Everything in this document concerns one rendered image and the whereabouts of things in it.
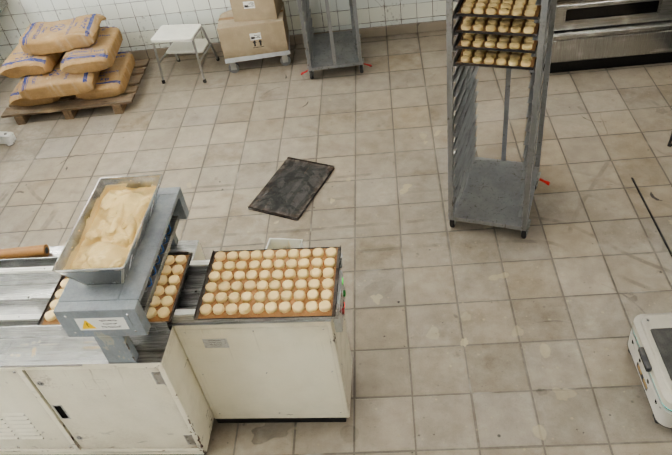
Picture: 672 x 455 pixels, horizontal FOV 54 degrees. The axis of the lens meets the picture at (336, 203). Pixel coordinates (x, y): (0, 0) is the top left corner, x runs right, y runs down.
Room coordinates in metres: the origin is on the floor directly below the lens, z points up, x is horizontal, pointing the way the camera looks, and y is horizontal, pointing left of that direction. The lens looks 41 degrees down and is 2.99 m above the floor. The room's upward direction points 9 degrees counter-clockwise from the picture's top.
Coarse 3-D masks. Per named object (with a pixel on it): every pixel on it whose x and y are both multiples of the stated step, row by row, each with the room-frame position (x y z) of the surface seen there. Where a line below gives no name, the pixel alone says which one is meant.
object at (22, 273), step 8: (192, 264) 2.17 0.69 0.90; (200, 264) 2.16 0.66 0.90; (208, 264) 2.16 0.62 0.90; (0, 272) 2.32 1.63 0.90; (8, 272) 2.31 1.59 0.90; (16, 272) 2.31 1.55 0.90; (24, 272) 2.30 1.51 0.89; (32, 272) 2.30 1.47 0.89; (40, 272) 2.29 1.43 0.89; (48, 272) 2.28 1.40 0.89; (192, 272) 2.17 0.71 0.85; (200, 272) 2.16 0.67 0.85; (0, 280) 2.33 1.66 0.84; (8, 280) 2.32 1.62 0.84
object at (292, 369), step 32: (192, 288) 2.08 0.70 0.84; (288, 320) 1.81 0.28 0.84; (320, 320) 1.78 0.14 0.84; (192, 352) 1.87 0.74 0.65; (224, 352) 1.85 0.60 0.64; (256, 352) 1.82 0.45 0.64; (288, 352) 1.80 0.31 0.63; (320, 352) 1.78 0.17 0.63; (224, 384) 1.86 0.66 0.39; (256, 384) 1.83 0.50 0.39; (288, 384) 1.81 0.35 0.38; (320, 384) 1.78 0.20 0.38; (224, 416) 1.87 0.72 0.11; (256, 416) 1.84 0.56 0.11; (288, 416) 1.82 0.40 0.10; (320, 416) 1.79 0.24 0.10
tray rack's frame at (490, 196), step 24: (552, 0) 3.37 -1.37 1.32; (552, 24) 3.36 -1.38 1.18; (504, 120) 3.49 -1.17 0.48; (504, 144) 3.48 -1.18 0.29; (480, 168) 3.44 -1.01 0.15; (504, 168) 3.40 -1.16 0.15; (480, 192) 3.20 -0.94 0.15; (504, 192) 3.16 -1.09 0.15; (456, 216) 3.01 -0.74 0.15; (480, 216) 2.97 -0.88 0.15; (504, 216) 2.94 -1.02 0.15; (528, 216) 2.90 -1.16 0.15
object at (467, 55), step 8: (464, 56) 3.05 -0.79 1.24; (472, 56) 3.07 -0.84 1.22; (480, 56) 3.04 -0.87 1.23; (488, 56) 3.02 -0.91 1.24; (496, 56) 3.04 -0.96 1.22; (504, 56) 2.99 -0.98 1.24; (512, 56) 2.98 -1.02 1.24; (520, 56) 3.00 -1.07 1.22; (528, 56) 2.95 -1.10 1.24; (496, 64) 2.96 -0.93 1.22; (504, 64) 2.94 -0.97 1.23; (512, 64) 2.91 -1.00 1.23; (520, 64) 2.92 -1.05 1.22; (528, 64) 2.88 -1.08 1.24
